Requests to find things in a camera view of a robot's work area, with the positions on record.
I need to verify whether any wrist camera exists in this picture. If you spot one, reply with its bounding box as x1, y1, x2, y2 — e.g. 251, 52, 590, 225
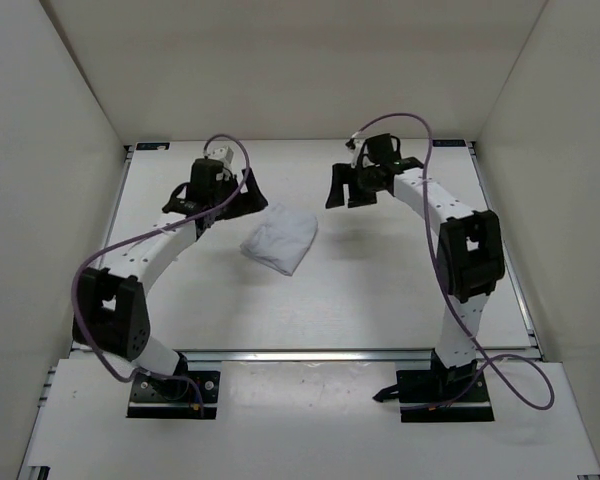
204, 146, 234, 173
345, 137, 371, 168

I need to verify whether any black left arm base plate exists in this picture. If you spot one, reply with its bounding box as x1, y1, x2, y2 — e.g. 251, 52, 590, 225
126, 370, 221, 420

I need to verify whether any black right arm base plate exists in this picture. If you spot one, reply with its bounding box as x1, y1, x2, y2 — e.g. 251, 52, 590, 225
396, 370, 495, 424

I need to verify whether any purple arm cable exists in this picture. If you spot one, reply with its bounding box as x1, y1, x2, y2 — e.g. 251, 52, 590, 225
71, 132, 254, 384
352, 112, 556, 412

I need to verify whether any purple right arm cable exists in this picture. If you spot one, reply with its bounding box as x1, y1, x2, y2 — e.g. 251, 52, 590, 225
352, 112, 556, 412

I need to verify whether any blue right corner label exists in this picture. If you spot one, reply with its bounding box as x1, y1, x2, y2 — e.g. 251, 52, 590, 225
432, 139, 466, 148

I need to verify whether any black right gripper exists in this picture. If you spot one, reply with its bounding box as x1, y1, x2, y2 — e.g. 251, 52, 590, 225
327, 164, 380, 211

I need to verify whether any aluminium front rail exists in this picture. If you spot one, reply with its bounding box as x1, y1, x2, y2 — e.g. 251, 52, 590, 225
182, 348, 546, 364

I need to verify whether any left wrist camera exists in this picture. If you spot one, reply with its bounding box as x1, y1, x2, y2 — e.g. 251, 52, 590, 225
204, 146, 234, 173

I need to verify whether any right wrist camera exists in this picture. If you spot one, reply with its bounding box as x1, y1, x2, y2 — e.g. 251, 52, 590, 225
345, 137, 371, 168

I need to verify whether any white skirt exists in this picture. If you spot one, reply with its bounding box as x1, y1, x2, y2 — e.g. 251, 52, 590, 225
240, 203, 318, 276

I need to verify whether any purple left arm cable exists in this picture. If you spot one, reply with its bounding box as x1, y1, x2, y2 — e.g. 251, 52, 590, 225
71, 132, 254, 384

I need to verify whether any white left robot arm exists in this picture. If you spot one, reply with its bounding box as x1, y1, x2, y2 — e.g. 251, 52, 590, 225
73, 147, 268, 398

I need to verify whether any blue corner label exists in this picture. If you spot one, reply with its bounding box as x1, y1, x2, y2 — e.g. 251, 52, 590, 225
432, 139, 466, 148
135, 142, 170, 151

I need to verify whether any blue left corner label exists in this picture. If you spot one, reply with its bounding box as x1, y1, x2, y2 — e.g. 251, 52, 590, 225
135, 142, 170, 151

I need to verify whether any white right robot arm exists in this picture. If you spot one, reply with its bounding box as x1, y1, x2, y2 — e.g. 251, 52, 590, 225
325, 133, 505, 401

